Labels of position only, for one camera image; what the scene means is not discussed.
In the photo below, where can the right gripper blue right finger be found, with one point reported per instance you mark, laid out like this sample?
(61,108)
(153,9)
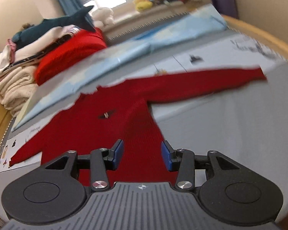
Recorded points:
(182,162)

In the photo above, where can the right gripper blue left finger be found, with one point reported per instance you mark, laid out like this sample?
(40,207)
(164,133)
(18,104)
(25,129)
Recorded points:
(102,160)

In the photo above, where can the dark red knit sweater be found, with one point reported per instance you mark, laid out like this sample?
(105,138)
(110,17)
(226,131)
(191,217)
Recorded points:
(122,112)

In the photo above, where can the cream folded blanket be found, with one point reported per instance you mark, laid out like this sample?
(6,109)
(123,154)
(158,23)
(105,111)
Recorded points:
(17,87)

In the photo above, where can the printed deer bed sheet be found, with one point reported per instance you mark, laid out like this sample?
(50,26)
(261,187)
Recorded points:
(225,51)

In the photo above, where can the light blue folded sheet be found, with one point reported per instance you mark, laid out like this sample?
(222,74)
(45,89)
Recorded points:
(193,25)

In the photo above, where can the white folded bedding stack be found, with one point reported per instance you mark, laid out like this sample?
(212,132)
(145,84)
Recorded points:
(10,58)

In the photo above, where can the bright red folded blanket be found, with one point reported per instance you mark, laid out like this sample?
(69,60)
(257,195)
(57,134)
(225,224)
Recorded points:
(80,46)

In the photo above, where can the dark teal shark plush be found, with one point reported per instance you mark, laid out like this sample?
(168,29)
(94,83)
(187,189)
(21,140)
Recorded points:
(81,19)

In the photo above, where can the white sheep plush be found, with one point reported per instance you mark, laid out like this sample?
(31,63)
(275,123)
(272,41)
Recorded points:
(103,17)

